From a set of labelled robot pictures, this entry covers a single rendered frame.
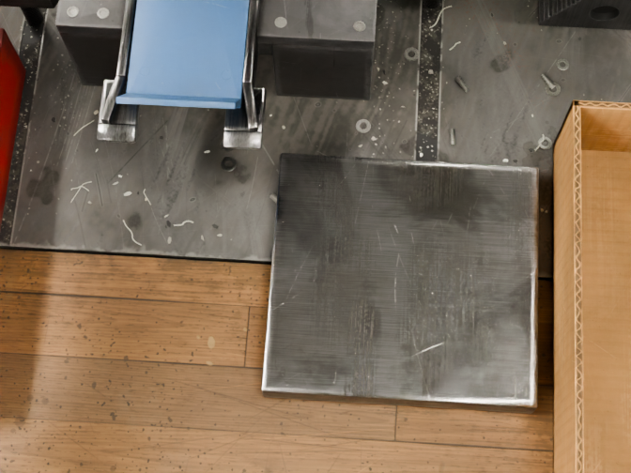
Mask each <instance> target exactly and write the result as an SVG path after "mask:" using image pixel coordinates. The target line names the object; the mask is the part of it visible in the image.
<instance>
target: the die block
mask: <svg viewBox="0 0 631 473"><path fill-rule="evenodd" d="M60 36H61V38H62V39H63V41H64V44H65V46H66V48H67V50H68V53H69V56H70V59H71V61H72V63H73V65H74V67H75V69H76V71H77V73H78V76H79V78H80V80H81V82H82V84H83V85H99V86H103V81H104V80H114V79H115V77H116V69H117V61H118V55H119V47H120V40H121V36H105V35H88V34H70V33H60ZM258 50H259V51H258V54H269V55H272V59H273V68H274V78H275V88H276V95H278V96H292V97H310V98H328V99H362V100H369V99H370V98H371V85H372V72H373V60H374V49H358V48H339V47H321V46H303V45H285V44H268V43H258Z"/></svg>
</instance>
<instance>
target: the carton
mask: <svg viewBox="0 0 631 473"><path fill-rule="evenodd" d="M553 473H631V103H624V102H607V101H589V100H573V102H572V104H571V106H570V108H569V110H568V113H567V115H566V117H565V118H564V121H563V123H562V126H561V128H560V131H559V133H558V135H557V137H556V140H555V142H554V144H553Z"/></svg>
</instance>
